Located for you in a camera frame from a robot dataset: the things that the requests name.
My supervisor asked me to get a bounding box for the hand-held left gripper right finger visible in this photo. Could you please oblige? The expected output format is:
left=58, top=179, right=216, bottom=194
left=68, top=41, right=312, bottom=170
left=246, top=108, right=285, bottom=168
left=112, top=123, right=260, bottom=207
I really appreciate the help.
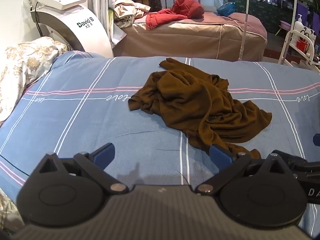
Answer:
left=194, top=145, right=288, bottom=195

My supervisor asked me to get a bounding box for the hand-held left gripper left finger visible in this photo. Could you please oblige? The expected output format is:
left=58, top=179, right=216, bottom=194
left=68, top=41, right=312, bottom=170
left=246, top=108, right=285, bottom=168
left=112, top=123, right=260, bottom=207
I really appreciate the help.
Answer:
left=37, top=142, right=129, bottom=197

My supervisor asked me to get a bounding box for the brown knit sweater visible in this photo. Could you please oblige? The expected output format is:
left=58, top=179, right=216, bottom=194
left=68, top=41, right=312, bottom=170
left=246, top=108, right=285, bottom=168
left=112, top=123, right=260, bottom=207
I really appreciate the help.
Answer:
left=128, top=57, right=273, bottom=159

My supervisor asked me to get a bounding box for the blue plaid bed sheet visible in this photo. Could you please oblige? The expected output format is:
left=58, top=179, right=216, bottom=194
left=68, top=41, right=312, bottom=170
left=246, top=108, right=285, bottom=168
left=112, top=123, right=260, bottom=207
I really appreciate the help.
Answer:
left=0, top=51, right=320, bottom=238

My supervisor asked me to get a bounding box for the red cup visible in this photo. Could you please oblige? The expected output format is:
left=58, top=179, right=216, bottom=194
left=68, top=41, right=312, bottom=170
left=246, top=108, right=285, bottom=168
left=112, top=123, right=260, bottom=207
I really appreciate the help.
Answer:
left=297, top=39, right=308, bottom=53

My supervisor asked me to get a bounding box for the white trolley cart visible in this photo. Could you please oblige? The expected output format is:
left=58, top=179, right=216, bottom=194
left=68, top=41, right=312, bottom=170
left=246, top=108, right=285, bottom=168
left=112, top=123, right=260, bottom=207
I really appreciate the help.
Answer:
left=278, top=29, right=320, bottom=73

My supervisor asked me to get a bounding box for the white pump bottle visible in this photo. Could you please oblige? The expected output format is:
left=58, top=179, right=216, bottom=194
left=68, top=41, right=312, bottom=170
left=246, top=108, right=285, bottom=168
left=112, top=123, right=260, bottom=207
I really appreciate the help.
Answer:
left=293, top=14, right=304, bottom=44

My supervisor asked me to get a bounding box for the beige covered massage bed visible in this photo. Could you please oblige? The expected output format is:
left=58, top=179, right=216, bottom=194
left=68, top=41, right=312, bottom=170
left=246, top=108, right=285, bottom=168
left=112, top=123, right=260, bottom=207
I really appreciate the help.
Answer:
left=114, top=11, right=268, bottom=62

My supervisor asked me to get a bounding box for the floral beige quilt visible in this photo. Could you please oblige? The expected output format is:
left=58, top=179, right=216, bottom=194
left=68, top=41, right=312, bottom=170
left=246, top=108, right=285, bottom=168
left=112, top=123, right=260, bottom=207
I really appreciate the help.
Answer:
left=0, top=36, right=68, bottom=128

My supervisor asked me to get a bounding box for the white beauty machine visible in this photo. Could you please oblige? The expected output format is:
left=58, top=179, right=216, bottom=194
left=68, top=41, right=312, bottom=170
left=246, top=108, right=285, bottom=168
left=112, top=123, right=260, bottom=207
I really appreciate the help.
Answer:
left=24, top=0, right=114, bottom=58

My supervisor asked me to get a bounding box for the pink blanket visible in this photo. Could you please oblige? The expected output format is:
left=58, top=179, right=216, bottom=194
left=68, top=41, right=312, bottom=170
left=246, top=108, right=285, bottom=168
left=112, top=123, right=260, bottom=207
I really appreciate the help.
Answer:
left=204, top=11, right=267, bottom=40

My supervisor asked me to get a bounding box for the white arched stand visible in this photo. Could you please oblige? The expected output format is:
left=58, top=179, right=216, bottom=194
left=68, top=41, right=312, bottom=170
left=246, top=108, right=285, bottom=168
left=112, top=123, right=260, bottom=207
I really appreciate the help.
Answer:
left=197, top=0, right=298, bottom=61

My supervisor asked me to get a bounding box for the green patterned partition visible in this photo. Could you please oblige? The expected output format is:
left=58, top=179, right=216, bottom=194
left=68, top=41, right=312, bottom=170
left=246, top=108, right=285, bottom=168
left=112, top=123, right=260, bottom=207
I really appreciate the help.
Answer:
left=224, top=0, right=295, bottom=33

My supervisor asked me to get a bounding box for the crumpled beige blanket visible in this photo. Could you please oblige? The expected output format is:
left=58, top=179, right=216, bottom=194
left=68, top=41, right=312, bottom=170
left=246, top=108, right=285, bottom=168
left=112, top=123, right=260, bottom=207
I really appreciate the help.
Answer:
left=113, top=0, right=152, bottom=29

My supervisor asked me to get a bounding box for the blue bag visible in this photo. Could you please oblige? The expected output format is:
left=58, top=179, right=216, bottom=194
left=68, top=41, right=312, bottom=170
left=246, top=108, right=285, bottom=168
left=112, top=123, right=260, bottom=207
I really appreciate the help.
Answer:
left=216, top=2, right=237, bottom=16

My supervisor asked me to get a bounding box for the white hanging garment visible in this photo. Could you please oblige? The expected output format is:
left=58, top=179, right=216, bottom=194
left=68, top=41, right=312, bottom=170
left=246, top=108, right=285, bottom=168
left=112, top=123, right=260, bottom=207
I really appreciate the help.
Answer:
left=92, top=0, right=116, bottom=38

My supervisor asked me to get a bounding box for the red padded jacket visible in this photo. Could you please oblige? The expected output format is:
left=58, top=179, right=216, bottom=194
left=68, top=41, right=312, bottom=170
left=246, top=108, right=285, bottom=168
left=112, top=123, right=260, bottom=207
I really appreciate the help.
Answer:
left=145, top=0, right=205, bottom=30

